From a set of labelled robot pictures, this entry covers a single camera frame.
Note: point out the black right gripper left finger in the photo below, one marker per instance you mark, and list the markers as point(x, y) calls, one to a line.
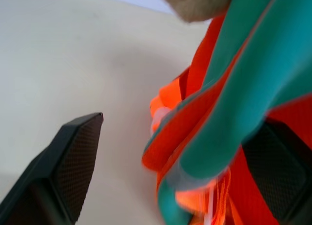
point(61, 166)

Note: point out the beige plush toy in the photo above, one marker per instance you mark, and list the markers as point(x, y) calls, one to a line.
point(197, 3)

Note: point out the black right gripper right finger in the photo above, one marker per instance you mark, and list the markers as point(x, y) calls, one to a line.
point(275, 174)

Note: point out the orange and teal backpack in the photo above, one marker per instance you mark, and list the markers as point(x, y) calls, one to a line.
point(234, 100)

